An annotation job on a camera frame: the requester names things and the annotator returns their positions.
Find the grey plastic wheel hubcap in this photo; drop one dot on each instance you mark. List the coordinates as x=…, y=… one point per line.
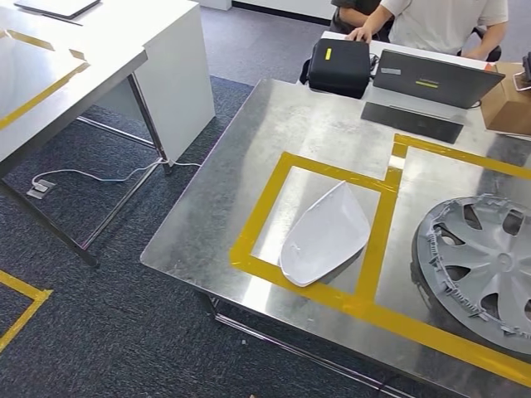
x=504, y=261

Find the stainless steel workbench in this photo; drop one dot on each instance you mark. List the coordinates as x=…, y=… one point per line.
x=248, y=165

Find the white plastic mirror cover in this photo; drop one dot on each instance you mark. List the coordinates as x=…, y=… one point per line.
x=323, y=236

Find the black zip case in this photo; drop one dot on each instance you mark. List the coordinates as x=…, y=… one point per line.
x=338, y=68

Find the person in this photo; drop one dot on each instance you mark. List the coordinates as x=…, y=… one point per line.
x=435, y=22
x=338, y=24

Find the dark grey open laptop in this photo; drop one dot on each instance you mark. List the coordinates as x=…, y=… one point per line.
x=435, y=77

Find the grey floor outlet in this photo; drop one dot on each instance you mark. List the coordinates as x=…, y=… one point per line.
x=41, y=188

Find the yellow floor tape square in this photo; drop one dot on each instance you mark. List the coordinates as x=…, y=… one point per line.
x=37, y=296

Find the brown cardboard box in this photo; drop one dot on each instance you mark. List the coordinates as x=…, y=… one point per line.
x=504, y=104

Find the steel table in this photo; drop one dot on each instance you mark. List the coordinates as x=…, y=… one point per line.
x=37, y=60

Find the black office chair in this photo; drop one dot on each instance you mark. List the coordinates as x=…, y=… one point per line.
x=493, y=53

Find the grey closed laptop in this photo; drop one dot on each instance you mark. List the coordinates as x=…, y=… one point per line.
x=58, y=6

